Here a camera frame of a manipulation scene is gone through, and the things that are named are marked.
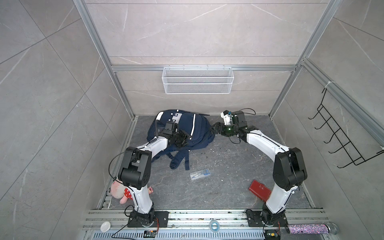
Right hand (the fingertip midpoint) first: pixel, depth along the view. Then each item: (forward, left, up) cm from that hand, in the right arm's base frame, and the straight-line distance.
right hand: (213, 128), depth 90 cm
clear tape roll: (-49, +1, -17) cm, 52 cm away
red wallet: (-33, -25, -16) cm, 44 cm away
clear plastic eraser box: (-23, +9, -16) cm, 29 cm away
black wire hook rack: (-18, -56, +13) cm, 61 cm away
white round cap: (-48, +56, -16) cm, 76 cm away
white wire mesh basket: (+32, +10, +13) cm, 36 cm away
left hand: (-1, +13, -5) cm, 14 cm away
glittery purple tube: (-51, -51, -14) cm, 73 cm away
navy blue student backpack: (+7, +8, -7) cm, 13 cm away
